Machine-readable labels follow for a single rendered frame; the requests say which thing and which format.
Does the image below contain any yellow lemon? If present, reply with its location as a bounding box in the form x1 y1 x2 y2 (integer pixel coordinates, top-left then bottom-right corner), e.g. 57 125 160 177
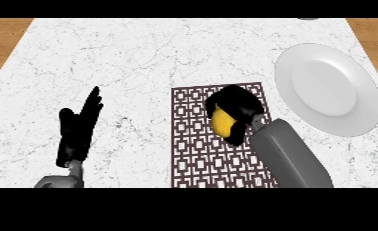
210 105 238 139

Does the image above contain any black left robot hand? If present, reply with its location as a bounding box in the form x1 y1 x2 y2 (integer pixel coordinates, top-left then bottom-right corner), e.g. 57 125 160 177
55 85 105 169

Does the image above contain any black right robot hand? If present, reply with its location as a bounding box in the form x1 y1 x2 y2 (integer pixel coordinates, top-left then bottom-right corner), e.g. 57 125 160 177
204 84 266 147

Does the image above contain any brown patterned placemat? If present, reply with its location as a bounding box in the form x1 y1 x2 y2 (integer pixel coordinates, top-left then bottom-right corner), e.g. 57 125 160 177
170 81 281 189

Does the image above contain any white plate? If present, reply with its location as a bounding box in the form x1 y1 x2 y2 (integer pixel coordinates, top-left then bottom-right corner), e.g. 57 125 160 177
274 43 378 138

